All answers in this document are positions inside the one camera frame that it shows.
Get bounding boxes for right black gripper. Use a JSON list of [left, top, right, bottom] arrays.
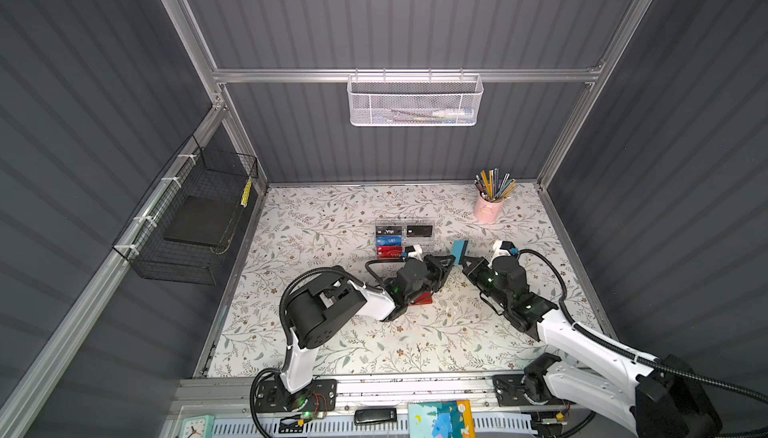
[[461, 253, 509, 312]]

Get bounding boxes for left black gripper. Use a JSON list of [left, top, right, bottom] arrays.
[[404, 253, 454, 308]]

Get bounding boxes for red card holder wallet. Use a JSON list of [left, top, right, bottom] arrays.
[[412, 292, 433, 305]]

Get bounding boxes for blue credit card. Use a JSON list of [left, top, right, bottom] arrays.
[[451, 240, 469, 265]]

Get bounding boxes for clear plastic organizer box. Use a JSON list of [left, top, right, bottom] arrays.
[[374, 218, 437, 259]]

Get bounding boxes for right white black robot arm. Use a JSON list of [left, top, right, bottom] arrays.
[[460, 252, 722, 437]]

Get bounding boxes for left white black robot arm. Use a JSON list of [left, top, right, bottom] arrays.
[[278, 250, 456, 394]]

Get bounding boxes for pink pen cup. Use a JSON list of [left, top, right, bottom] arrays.
[[473, 195, 503, 224]]

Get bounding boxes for pens in pink cup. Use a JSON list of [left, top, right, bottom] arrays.
[[474, 168, 518, 203]]

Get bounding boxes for colourful picture book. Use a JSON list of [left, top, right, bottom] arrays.
[[408, 400, 476, 438]]

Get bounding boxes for black stapler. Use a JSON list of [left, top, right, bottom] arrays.
[[353, 407, 397, 426]]

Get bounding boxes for markers in white basket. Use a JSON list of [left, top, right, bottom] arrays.
[[390, 108, 476, 124]]

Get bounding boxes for yellow tag on basket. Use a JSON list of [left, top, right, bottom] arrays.
[[239, 177, 253, 208]]

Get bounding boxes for black pad in basket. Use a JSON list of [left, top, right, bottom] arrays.
[[163, 196, 237, 247]]

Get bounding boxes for small teal clock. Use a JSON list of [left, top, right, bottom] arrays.
[[177, 415, 215, 438]]

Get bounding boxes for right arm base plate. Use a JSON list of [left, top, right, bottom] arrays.
[[492, 373, 571, 408]]

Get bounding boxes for left black corrugated cable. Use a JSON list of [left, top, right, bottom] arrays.
[[248, 257, 409, 438]]

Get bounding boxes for black corrugated cable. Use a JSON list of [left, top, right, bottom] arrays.
[[248, 257, 409, 438], [515, 248, 768, 438]]

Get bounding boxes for white wire mesh basket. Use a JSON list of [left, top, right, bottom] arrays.
[[346, 72, 484, 127]]

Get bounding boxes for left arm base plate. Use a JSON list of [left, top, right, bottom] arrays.
[[250, 377, 338, 414]]

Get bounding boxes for right black corrugated cable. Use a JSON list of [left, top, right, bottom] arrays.
[[515, 248, 768, 438]]

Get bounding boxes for black wire wall basket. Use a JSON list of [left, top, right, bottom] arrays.
[[113, 145, 259, 286]]

